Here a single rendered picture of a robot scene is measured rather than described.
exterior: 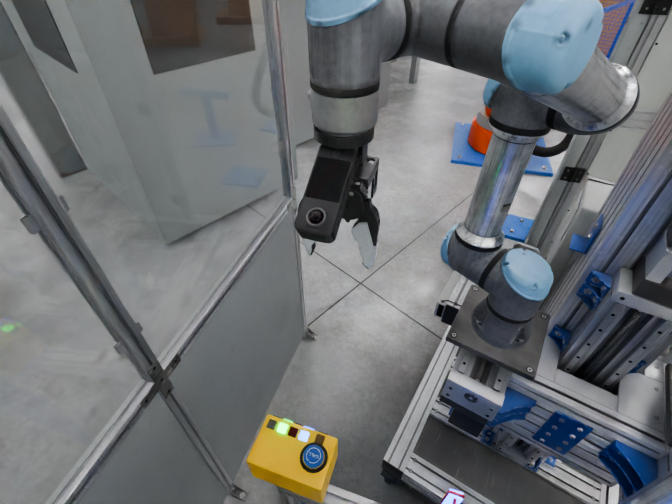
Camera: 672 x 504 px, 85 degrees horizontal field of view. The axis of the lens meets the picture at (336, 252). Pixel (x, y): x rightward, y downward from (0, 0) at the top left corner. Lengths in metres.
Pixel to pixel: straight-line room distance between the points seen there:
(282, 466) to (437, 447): 1.07
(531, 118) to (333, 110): 0.46
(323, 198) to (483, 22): 0.22
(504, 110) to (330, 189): 0.46
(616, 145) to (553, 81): 1.53
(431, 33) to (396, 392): 1.86
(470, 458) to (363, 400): 0.57
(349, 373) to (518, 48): 1.91
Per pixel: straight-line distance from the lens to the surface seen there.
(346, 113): 0.41
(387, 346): 2.24
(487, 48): 0.40
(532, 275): 0.94
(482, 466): 1.83
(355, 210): 0.47
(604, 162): 1.93
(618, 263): 1.09
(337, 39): 0.39
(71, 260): 0.78
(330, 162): 0.43
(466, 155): 4.10
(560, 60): 0.38
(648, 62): 1.80
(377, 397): 2.08
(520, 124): 0.79
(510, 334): 1.03
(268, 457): 0.84
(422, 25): 0.44
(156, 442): 1.22
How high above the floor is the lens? 1.86
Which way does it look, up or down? 43 degrees down
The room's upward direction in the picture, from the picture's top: straight up
